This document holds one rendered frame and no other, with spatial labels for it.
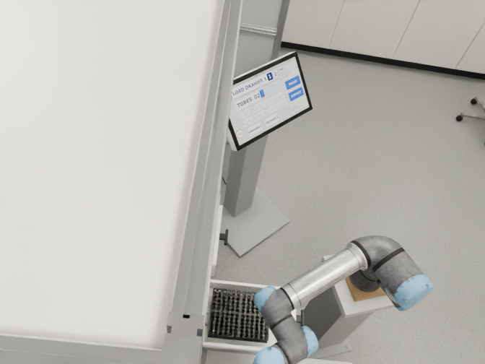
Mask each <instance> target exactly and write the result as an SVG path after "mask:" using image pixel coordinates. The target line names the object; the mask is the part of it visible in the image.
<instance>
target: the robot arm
mask: <svg viewBox="0 0 485 364"><path fill-rule="evenodd" d="M347 277H349V279H350V280H351V283H352V284H353V285H354V286H355V287H356V288H357V289H359V290H361V291H363V292H366V293H370V292H374V291H376V290H377V289H378V288H379V287H381V288H382V290H383V291H384V293H385V294H386V295H387V296H388V297H389V299H390V300H391V302H392V303H393V305H394V306H395V307H396V308H397V309H398V310H399V311H405V310H408V309H409V308H411V307H412V306H414V305H416V304H417V303H418V302H419V301H420V300H421V299H422V298H424V297H425V296H426V295H428V293H430V292H431V291H432V288H433V285H432V283H431V282H430V281H429V278H428V276H426V275H425V274H424V273H423V271H422V270H420V268H419V267H418V266H417V265H416V263H415V262H414V261H413V259H412V258H411V257H410V256H409V255H408V254H407V253H406V251H405V250H404V249H403V247H402V246H401V245H400V244H399V243H398V242H397V241H395V240H393V239H392V238H389V237H385V236H381V235H367V236H363V237H360V238H357V239H354V240H353V241H351V242H349V243H347V245H346V248H345V249H344V250H343V251H340V252H339V253H337V254H336V255H334V256H332V257H331V258H329V259H327V260H325V261H324V262H322V263H321V264H319V265H317V266H315V267H313V268H312V269H310V270H309V271H307V272H305V273H304V274H302V275H300V276H299V277H297V278H295V279H294V280H292V281H290V282H288V283H286V284H285V285H283V286H282V287H280V288H279V289H276V288H275V287H274V286H273V285H269V286H267V287H264V288H263V289H261V290H260V291H258V292H257V293H256V294H255V296H254V299H253V300H254V302H255V304H256V306H257V307H258V310H259V312H260V313H261V315H262V316H263V318H264V319H265V321H266V323H267V324H268V327H269V328H270V330H271V331H272V333H273V335H274V336H275V338H276V340H277V342H276V343H275V344H273V345H271V346H270V347H264V348H263V349H262V350H260V351H259V352H258V353H257V354H256V356H255V358H254V361H253V363H252V364H298V363H299V362H301V361H302V360H304V359H307V358H308V357H309V356H310V355H311V354H313V353H314V352H315V351H317V349H318V340H317V338H316V336H315V334H314V332H313V331H311V329H310V328H309V327H308V326H301V327H299V325H298V324H297V322H296V321H295V319H294V317H293V315H292V314H291V313H290V312H291V311H293V310H294V309H296V308H298V307H300V306H301V305H303V304H304V303H306V302H307V301H309V300H311V299H313V298H314V297H316V296H317V295H319V294H321V293H322V292H324V291H326V290H327V289H328V288H330V287H332V286H334V285H335V284H337V283H338V282H340V281H341V280H344V279H345V278H347Z"/></svg>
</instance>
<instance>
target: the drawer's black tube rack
mask: <svg viewBox="0 0 485 364"><path fill-rule="evenodd" d="M214 290H217V291H214ZM219 290H221V292H219ZM223 291H224V289H217V288H214V289H213V295H212V302H211V313H210V320H209V333H208V337H211V338H219V339H233V340H240V341H248V342H262V343H267V340H263V337H264V335H263V330H264V318H263V316H262V315H261V313H260V312H259V310H258V307H257V306H256V304H255V302H254V300H253V299H254V295H252V294H253V293H254V294H256V292H244V291H237V290H226V292H223ZM228 291H230V292H228ZM233 291H235V293H232V292H233ZM237 292H240V294H237ZM243 293H245V295H244V294H243ZM248 293H250V295H248Z"/></svg>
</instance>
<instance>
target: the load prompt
mask: <svg viewBox="0 0 485 364"><path fill-rule="evenodd" d="M278 78H280V76H279V72H278V69H277V67H276V68H275V69H272V70H270V71H268V72H266V73H264V74H262V75H259V76H257V77H255V78H253V79H251V80H248V81H247V82H244V83H242V84H240V85H238V86H236V87H233V88H232V99H233V100H235V99H237V98H239V97H241V96H243V95H245V94H247V93H249V92H252V91H254V90H256V89H258V88H259V87H262V86H264V85H266V84H268V83H269V82H272V81H274V80H276V79H278Z"/></svg>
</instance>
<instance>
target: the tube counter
mask: <svg viewBox="0 0 485 364"><path fill-rule="evenodd" d="M282 88H283V85H282V83H281V80H279V81H277V82H275V83H273V84H270V85H269V86H267V87H264V88H262V89H260V90H258V91H256V92H254V93H253V97H254V99H255V101H256V102H257V101H258V100H260V99H262V98H264V97H266V96H268V95H270V94H272V93H274V92H276V91H278V90H280V89H282Z"/></svg>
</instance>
